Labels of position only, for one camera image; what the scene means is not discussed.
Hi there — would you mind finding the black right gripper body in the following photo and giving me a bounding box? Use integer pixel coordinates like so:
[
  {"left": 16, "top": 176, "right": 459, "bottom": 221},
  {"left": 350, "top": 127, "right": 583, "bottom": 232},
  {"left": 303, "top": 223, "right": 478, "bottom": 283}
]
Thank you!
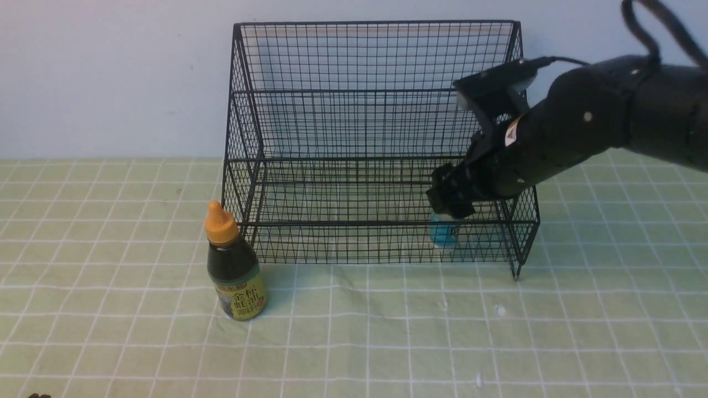
[{"left": 426, "top": 113, "right": 554, "bottom": 219}]

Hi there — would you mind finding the small blue bottle green cap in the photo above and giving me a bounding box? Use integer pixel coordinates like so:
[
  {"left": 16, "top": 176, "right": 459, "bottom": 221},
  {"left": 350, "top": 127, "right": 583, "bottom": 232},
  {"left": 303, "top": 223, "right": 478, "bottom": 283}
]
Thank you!
[{"left": 428, "top": 212, "right": 462, "bottom": 249}]

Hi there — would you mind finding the dark sauce bottle orange cap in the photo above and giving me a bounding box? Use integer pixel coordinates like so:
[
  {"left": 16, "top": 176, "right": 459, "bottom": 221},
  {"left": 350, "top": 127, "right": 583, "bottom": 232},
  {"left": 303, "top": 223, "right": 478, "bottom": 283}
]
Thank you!
[{"left": 203, "top": 201, "right": 268, "bottom": 322}]

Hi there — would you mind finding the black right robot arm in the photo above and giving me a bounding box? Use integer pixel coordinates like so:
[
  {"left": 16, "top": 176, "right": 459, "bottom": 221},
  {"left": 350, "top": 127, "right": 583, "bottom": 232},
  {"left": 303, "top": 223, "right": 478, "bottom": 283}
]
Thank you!
[{"left": 427, "top": 56, "right": 707, "bottom": 219}]

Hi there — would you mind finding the green checkered tablecloth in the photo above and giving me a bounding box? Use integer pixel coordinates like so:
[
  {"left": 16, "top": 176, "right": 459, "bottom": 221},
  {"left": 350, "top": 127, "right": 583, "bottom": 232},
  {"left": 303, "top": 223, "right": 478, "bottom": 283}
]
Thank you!
[{"left": 2, "top": 151, "right": 706, "bottom": 397}]

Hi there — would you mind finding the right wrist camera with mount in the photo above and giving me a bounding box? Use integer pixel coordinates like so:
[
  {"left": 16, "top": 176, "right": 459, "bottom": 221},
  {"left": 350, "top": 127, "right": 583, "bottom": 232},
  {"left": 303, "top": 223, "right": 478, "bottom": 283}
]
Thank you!
[{"left": 453, "top": 57, "right": 538, "bottom": 166}]

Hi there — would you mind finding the black wire mesh rack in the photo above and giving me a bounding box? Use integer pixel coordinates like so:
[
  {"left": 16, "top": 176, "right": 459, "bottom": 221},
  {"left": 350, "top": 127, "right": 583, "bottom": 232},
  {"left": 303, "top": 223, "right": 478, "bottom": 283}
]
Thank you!
[{"left": 221, "top": 20, "right": 540, "bottom": 278}]

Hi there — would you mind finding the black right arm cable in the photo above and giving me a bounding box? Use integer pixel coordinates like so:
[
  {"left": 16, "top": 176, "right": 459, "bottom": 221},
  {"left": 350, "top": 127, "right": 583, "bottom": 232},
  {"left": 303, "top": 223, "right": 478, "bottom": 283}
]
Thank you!
[{"left": 534, "top": 0, "right": 708, "bottom": 72}]

